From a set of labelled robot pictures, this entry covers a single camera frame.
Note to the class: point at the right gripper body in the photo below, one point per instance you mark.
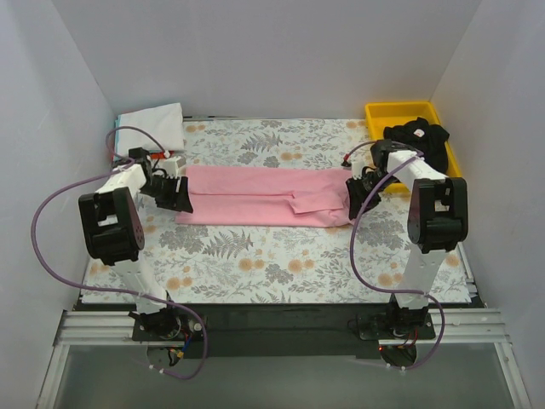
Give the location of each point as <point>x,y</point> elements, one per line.
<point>363,195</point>

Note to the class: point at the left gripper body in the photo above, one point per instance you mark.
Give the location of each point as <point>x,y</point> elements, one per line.
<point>171,193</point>

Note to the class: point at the pink t-shirt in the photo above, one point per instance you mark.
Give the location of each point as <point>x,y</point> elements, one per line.
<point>261,196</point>

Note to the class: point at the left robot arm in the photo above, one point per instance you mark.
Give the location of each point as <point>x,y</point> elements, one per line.
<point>114,234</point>

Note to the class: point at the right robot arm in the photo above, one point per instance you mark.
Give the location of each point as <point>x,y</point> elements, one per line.
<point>437,222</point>

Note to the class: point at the floral patterned table mat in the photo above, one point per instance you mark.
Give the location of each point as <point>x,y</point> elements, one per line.
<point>271,260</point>

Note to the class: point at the black t-shirt in bin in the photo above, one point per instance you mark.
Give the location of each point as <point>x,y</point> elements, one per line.
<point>428,138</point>

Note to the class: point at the folded teal t-shirt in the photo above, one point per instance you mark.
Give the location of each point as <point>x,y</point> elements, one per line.
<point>119,148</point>

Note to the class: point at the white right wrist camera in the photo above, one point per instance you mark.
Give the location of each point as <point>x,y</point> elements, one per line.
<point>357,169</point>

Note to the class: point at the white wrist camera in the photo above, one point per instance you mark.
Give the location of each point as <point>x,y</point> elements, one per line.
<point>357,169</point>
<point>173,166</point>

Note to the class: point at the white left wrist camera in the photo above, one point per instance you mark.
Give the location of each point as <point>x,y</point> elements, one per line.
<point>173,166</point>

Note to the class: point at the aluminium frame rail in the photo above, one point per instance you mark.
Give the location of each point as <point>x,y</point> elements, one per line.
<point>270,322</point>

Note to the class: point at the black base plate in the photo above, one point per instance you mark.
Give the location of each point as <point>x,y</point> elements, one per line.
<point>381,315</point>

